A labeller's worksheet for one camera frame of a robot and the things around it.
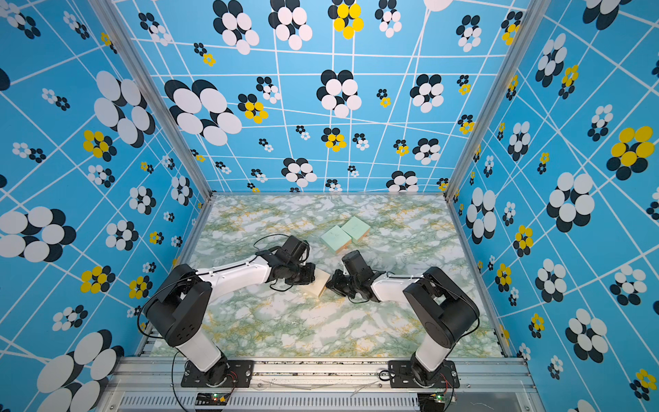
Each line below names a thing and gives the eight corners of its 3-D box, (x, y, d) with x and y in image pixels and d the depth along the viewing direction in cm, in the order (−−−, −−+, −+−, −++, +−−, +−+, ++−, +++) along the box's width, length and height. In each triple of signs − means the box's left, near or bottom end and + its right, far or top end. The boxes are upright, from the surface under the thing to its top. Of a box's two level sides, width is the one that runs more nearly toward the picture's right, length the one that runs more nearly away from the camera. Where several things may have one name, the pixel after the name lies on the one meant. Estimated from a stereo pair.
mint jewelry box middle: (334, 255, 101) (334, 251, 99) (320, 240, 105) (319, 236, 103) (352, 242, 105) (352, 238, 102) (337, 228, 109) (337, 224, 107)
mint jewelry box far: (340, 232, 109) (340, 227, 106) (354, 221, 113) (354, 215, 110) (356, 244, 105) (356, 239, 102) (369, 232, 109) (370, 226, 106)
